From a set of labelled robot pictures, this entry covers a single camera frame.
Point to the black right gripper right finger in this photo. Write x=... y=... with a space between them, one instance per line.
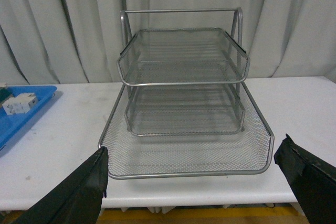
x=311 y=179

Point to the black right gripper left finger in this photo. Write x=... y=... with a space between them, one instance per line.
x=78 y=198

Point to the silver mesh tiered rack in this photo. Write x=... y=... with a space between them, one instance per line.
x=184 y=109

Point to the white circuit breaker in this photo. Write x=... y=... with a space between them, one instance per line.
x=23 y=103

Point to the blue plastic tray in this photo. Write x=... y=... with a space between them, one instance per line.
x=13 y=127

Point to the white curtain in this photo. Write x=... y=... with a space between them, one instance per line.
x=79 y=41

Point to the green knife switch block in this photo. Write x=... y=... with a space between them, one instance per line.
x=5 y=93

